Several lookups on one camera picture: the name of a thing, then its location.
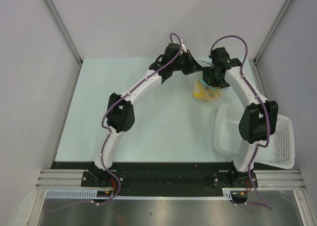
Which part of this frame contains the clear zip top bag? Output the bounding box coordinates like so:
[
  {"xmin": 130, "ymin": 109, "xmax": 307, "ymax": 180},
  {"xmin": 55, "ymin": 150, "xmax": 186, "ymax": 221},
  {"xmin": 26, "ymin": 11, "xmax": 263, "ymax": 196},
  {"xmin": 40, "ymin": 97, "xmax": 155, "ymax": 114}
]
[{"xmin": 192, "ymin": 71, "xmax": 228, "ymax": 102}]

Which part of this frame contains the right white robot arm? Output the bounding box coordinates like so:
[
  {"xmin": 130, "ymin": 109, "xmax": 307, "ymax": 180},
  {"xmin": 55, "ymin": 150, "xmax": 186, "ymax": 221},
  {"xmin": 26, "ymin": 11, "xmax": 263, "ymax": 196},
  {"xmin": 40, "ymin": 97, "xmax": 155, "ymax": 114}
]
[{"xmin": 203, "ymin": 48, "xmax": 278, "ymax": 187}]

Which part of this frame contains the right aluminium corner post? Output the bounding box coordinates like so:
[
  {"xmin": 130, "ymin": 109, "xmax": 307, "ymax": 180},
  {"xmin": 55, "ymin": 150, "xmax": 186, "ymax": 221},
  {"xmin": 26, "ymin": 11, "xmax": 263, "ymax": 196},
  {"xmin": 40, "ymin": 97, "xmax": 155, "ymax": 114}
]
[{"xmin": 253, "ymin": 0, "xmax": 294, "ymax": 64}]

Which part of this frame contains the white cable duct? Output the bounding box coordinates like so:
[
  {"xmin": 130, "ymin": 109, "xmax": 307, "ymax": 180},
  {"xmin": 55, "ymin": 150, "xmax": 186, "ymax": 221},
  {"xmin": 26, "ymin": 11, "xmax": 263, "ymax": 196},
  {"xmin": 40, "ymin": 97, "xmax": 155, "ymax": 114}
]
[{"xmin": 46, "ymin": 188, "xmax": 235, "ymax": 201}]

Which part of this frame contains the left aluminium corner post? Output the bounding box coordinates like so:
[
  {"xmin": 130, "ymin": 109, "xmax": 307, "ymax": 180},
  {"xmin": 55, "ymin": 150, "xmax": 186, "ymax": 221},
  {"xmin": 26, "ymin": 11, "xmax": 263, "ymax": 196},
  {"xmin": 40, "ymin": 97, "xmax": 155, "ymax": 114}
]
[{"xmin": 36, "ymin": 0, "xmax": 83, "ymax": 64}]

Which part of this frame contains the white perforated plastic basket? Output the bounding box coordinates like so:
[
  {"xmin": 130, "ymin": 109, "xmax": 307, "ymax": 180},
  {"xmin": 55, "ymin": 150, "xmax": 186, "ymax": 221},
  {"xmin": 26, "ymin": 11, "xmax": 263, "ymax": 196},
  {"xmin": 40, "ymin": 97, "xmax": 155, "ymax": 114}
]
[{"xmin": 213, "ymin": 104, "xmax": 295, "ymax": 169}]

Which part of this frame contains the aluminium frame rail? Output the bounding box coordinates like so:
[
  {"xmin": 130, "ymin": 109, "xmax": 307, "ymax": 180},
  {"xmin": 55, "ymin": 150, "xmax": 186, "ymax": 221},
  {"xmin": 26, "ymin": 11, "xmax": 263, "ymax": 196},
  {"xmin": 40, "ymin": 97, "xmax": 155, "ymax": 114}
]
[{"xmin": 36, "ymin": 169, "xmax": 306, "ymax": 190}]

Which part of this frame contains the aluminium corner post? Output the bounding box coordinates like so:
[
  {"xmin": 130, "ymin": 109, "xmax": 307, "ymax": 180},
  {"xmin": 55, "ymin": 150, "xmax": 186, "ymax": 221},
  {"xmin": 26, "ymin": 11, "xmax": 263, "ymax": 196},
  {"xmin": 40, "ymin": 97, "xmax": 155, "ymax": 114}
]
[
  {"xmin": 36, "ymin": 0, "xmax": 83, "ymax": 64},
  {"xmin": 253, "ymin": 0, "xmax": 294, "ymax": 64}
]

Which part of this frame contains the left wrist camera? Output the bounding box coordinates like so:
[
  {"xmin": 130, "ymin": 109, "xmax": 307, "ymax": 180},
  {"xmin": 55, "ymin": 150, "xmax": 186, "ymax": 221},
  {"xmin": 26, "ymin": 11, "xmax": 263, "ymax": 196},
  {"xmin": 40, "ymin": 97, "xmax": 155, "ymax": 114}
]
[{"xmin": 181, "ymin": 38, "xmax": 188, "ymax": 53}]

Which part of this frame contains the yellow fake banana bunch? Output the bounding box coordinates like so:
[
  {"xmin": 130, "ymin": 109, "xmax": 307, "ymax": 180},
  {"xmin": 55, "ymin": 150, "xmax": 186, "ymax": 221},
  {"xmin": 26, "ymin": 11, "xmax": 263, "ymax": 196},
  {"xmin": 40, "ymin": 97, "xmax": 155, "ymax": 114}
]
[{"xmin": 193, "ymin": 79, "xmax": 216, "ymax": 101}]

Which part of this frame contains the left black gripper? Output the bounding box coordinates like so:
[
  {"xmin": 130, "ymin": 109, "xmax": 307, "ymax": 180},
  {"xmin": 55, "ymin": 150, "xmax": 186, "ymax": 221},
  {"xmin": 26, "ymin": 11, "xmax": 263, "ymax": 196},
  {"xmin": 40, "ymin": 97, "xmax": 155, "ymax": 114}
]
[{"xmin": 170, "ymin": 50, "xmax": 203, "ymax": 75}]

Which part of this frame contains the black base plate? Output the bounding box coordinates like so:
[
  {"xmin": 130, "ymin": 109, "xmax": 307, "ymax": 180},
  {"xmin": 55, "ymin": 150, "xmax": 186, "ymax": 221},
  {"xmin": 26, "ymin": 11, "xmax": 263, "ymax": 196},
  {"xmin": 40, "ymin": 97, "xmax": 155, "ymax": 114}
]
[{"xmin": 51, "ymin": 162, "xmax": 258, "ymax": 188}]

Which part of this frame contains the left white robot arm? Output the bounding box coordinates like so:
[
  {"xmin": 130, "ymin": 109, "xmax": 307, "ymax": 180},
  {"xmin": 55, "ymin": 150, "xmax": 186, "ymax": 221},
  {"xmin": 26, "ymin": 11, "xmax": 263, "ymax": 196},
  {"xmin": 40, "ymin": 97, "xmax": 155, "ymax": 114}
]
[{"xmin": 88, "ymin": 43, "xmax": 203, "ymax": 186}]

